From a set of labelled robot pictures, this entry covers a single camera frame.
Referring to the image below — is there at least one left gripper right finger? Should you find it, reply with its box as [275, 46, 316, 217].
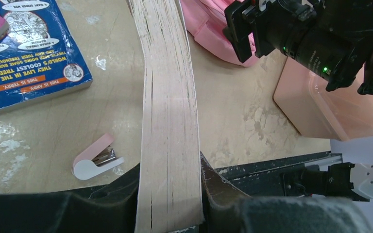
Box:
[200, 156, 373, 233]

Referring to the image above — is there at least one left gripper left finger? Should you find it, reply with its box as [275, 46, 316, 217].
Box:
[0, 165, 140, 233]

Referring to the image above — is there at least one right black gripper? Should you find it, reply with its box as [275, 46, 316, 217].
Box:
[223, 0, 373, 95]

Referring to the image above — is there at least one pink student backpack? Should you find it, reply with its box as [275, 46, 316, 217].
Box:
[180, 0, 259, 67]

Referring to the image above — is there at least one orange treehouse book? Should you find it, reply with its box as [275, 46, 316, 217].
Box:
[129, 0, 204, 233]

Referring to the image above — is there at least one small white stapler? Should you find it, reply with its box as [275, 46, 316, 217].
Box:
[72, 133, 125, 181]

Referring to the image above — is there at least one pink translucent plastic box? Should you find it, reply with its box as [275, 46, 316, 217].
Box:
[273, 58, 373, 141]

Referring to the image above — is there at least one blue book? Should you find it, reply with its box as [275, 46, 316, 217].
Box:
[0, 0, 93, 112]

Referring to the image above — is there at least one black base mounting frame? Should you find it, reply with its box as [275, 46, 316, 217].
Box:
[216, 151, 369, 202]

